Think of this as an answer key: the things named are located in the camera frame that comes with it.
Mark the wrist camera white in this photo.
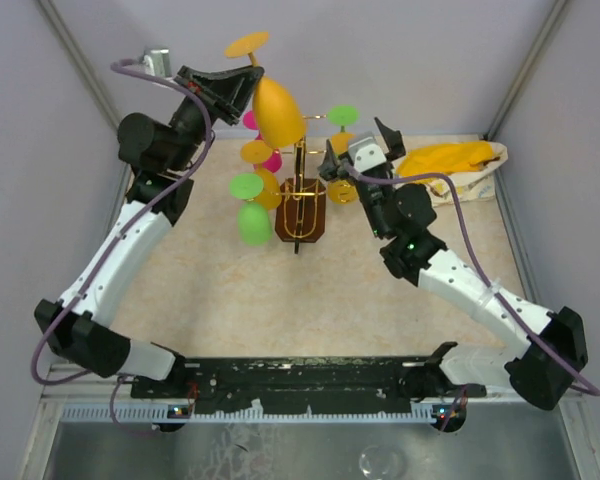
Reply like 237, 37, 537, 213
347, 131, 392, 180
140, 46, 174, 81

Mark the yellow patterned cloth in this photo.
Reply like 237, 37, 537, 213
396, 141, 508, 202

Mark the white cable duct strip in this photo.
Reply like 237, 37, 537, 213
59, 401, 444, 422

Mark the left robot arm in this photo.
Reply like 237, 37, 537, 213
34, 59, 264, 397

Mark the gold wire glass rack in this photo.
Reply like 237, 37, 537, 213
267, 137, 326, 255

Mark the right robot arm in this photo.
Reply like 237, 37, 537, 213
318, 122, 600, 410

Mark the green wine glass back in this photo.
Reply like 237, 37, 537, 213
327, 105, 359, 154

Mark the green wine glass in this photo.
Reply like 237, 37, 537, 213
327, 105, 359, 154
229, 173, 272, 246

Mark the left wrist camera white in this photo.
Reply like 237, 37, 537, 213
140, 46, 174, 81

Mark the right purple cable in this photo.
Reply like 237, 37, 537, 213
342, 167, 600, 434

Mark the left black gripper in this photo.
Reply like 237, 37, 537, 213
167, 64, 263, 172

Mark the green wine glass front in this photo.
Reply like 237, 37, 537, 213
229, 173, 272, 246

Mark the pink wine glass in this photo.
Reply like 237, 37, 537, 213
240, 110, 282, 173

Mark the orange wine glass front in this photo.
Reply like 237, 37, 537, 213
253, 168, 282, 210

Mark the orange wine glass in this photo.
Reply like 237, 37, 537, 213
326, 180, 358, 204
224, 31, 307, 149
253, 168, 282, 210

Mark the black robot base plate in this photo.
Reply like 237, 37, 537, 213
131, 355, 461, 416

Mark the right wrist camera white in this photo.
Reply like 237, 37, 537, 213
347, 131, 392, 180

